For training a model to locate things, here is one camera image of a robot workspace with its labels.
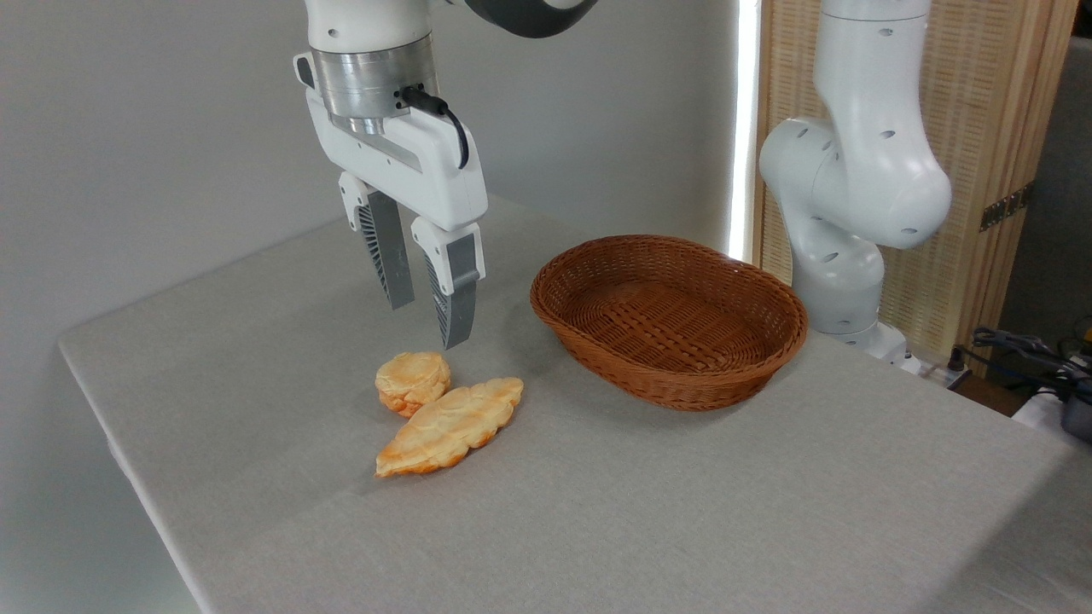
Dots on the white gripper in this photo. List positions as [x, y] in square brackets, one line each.
[433, 177]

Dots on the round bread roll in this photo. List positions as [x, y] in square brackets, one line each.
[411, 379]

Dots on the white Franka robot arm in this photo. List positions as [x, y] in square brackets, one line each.
[862, 170]

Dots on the long leaf-shaped bread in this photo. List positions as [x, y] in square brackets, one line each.
[452, 426]

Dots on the brown oval wicker basket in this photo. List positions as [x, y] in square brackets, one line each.
[674, 324]

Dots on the grey tablecloth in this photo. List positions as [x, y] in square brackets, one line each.
[682, 512]

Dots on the black power plug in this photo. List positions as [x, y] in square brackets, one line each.
[958, 358]

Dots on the dark metal screen hinge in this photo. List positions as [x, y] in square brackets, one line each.
[1007, 207]

